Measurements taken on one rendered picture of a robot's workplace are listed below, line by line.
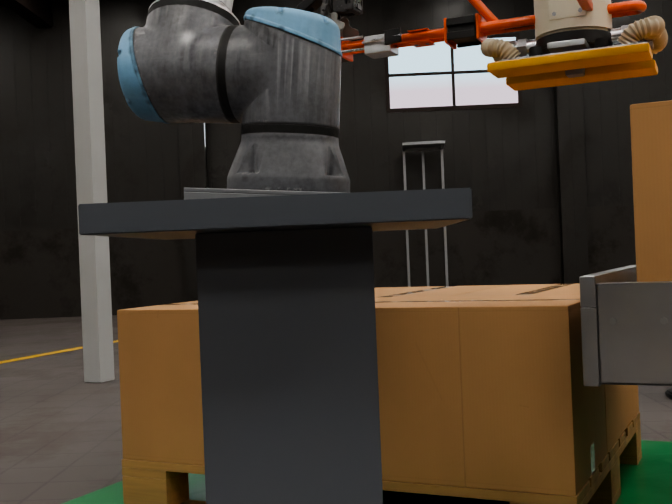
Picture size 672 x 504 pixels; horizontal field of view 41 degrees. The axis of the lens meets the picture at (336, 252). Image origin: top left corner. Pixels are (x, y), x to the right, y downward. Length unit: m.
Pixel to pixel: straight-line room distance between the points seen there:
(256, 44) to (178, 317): 1.13
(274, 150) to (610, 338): 0.78
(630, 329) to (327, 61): 0.78
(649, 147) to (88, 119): 3.79
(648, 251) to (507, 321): 0.33
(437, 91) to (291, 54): 9.85
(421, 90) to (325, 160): 9.84
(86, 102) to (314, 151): 3.96
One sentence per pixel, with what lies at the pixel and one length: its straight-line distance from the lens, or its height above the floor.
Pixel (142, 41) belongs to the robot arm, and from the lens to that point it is 1.43.
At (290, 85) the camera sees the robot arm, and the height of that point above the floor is 0.92.
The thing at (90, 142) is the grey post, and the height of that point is 1.34.
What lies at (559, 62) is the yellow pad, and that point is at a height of 1.06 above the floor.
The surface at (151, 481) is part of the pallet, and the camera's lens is 2.46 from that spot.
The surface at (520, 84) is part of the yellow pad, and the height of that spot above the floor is 1.06.
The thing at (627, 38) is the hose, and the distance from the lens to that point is 2.02.
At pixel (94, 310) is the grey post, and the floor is 0.40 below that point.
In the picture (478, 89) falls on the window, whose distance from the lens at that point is 11.21.
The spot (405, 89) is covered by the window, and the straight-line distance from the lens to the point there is 11.13.
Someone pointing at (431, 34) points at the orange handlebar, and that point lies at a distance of 2.20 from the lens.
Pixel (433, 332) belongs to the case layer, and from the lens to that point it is 2.01.
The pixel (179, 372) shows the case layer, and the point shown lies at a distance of 2.35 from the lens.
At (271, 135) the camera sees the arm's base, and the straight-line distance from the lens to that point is 1.31.
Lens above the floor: 0.68
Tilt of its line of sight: level
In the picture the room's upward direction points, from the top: 2 degrees counter-clockwise
